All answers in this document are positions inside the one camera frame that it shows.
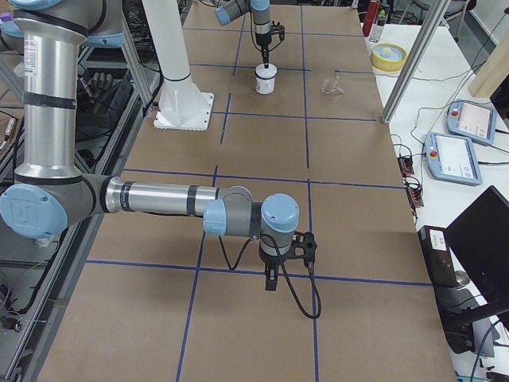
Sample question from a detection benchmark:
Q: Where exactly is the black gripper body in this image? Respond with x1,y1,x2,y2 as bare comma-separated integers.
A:
254,33,272,56
260,254,281,291

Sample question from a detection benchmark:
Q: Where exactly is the white ceramic lid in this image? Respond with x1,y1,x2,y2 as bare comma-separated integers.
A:
255,64,278,80

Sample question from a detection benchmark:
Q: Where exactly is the white enamel mug blue rim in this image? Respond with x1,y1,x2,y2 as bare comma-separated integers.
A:
254,72,276,95

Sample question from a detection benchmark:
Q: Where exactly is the red bottle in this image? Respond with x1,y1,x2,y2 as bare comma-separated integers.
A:
363,0,379,37

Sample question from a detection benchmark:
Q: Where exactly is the yellow round container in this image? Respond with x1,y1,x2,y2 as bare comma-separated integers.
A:
370,43,408,72

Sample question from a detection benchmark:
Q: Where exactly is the black box with label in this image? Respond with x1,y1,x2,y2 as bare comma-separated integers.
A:
418,225,457,288

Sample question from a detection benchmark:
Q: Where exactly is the near teach pendant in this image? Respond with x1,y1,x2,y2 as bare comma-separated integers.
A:
424,132,483,185

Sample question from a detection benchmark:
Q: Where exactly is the teach pendant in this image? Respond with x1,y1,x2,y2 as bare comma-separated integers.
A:
446,99,496,146
424,132,483,185

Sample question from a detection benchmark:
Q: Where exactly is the black monitor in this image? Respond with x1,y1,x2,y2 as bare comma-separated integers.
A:
445,185,508,314

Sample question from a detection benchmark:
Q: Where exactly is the far teach pendant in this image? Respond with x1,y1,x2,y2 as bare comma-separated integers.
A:
446,99,496,146

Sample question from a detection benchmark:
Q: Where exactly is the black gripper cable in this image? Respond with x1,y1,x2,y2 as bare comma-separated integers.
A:
250,21,287,57

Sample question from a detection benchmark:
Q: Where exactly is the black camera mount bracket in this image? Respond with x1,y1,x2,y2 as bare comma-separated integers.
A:
271,21,286,42

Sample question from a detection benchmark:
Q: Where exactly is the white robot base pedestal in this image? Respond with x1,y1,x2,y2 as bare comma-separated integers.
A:
142,1,214,131

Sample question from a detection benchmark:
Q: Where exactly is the aluminium frame post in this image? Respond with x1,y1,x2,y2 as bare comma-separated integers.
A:
381,0,451,124

